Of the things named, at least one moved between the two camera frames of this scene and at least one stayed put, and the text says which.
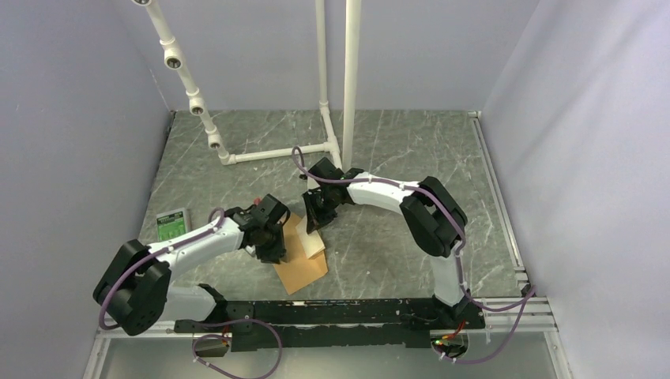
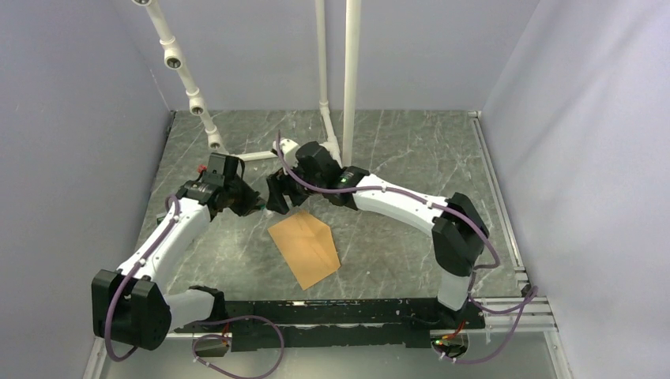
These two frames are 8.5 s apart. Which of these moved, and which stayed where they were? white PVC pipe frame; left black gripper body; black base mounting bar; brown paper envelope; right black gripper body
Moved: right black gripper body; brown paper envelope; left black gripper body
Stayed: black base mounting bar; white PVC pipe frame
